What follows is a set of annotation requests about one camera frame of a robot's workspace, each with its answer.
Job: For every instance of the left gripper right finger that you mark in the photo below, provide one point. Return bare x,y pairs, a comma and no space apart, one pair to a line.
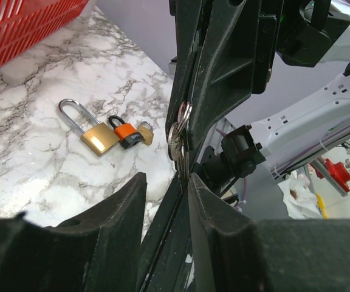
231,252

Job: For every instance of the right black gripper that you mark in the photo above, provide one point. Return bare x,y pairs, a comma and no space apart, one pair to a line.
225,64

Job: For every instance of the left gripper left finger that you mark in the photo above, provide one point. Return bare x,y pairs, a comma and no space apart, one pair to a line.
96,250

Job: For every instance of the small silver key pair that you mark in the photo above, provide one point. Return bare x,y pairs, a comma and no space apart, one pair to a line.
175,142

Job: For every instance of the large brass padlock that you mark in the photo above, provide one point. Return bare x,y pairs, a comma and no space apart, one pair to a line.
100,138

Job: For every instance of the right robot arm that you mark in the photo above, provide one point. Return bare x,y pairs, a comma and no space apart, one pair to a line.
306,98

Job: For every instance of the small brass padlock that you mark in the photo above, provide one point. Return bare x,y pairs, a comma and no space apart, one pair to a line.
146,130

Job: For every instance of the orange black padlock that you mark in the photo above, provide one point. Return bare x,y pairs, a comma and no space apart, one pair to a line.
127,134

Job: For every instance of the red plastic basket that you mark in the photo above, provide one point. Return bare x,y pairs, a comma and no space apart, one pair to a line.
25,23

